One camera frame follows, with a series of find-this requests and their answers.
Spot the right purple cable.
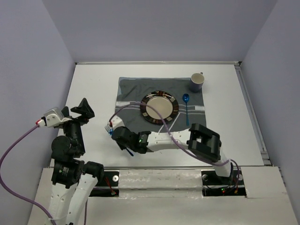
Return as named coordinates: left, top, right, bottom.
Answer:
left=109, top=103, right=242, bottom=190

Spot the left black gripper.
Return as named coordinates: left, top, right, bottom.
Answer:
left=62, top=97, right=95, bottom=153

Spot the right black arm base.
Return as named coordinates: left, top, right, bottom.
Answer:
left=202, top=170, right=247, bottom=197

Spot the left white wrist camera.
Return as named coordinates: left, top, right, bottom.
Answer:
left=36, top=107, right=72, bottom=128

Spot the dark rimmed dinner plate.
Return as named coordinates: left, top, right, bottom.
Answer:
left=140, top=90, right=179, bottom=125

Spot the purple white cup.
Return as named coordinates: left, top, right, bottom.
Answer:
left=189, top=72, right=205, bottom=92

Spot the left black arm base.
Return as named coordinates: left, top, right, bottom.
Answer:
left=90, top=170, right=120, bottom=197

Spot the blue metal spoon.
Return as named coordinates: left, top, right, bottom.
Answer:
left=182, top=93, right=189, bottom=126

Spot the blue metal fork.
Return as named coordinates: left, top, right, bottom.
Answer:
left=105, top=125, right=134, bottom=157

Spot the purple cable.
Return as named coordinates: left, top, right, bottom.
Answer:
left=109, top=103, right=242, bottom=190
left=0, top=123, right=118, bottom=225

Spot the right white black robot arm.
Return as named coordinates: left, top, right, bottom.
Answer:
left=111, top=123, right=233, bottom=184

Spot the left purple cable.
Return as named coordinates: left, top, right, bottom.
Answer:
left=0, top=123, right=118, bottom=225

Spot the grey striped cloth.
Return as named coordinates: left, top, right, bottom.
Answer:
left=115, top=77, right=207, bottom=133

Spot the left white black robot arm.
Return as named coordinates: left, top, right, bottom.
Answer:
left=45, top=98, right=104, bottom=225

